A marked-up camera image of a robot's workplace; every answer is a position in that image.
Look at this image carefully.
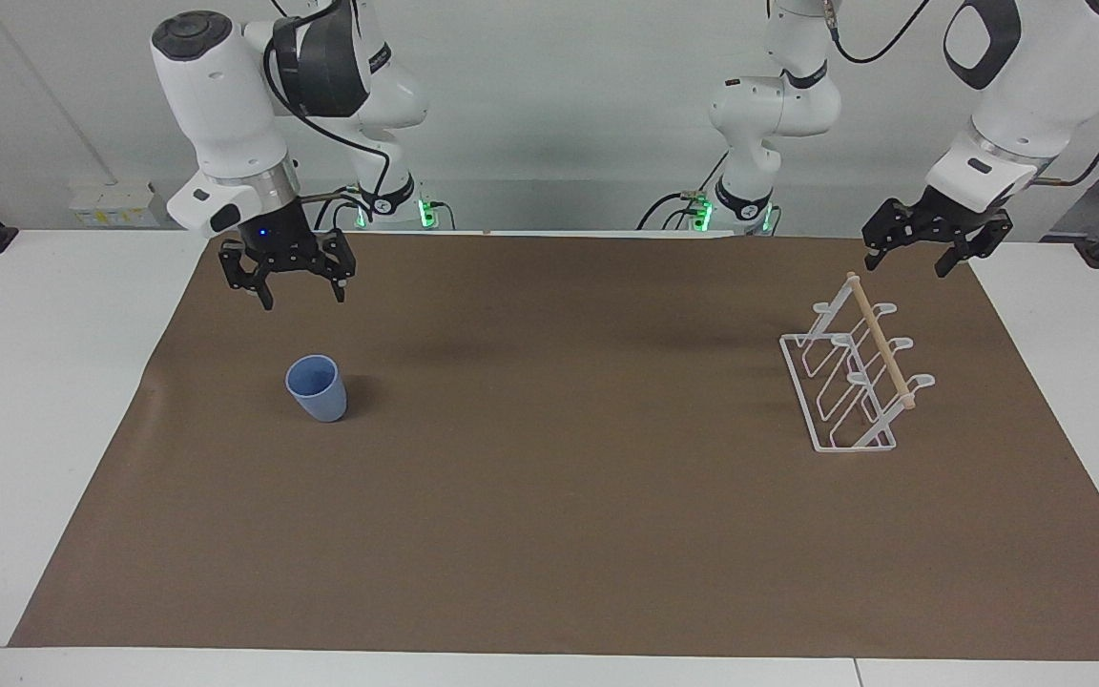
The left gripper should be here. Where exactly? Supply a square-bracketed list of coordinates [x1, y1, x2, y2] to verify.
[861, 185, 1014, 280]

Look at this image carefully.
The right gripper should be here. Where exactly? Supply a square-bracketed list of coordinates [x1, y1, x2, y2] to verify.
[218, 195, 358, 312]

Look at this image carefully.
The blue plastic cup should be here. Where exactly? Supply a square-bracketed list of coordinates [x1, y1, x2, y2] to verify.
[285, 354, 348, 424]

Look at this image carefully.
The white wire cup holder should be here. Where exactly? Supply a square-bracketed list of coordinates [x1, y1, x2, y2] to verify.
[779, 272, 936, 455]

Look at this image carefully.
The white wall socket box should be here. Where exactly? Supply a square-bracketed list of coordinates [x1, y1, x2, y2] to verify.
[67, 176, 160, 229]

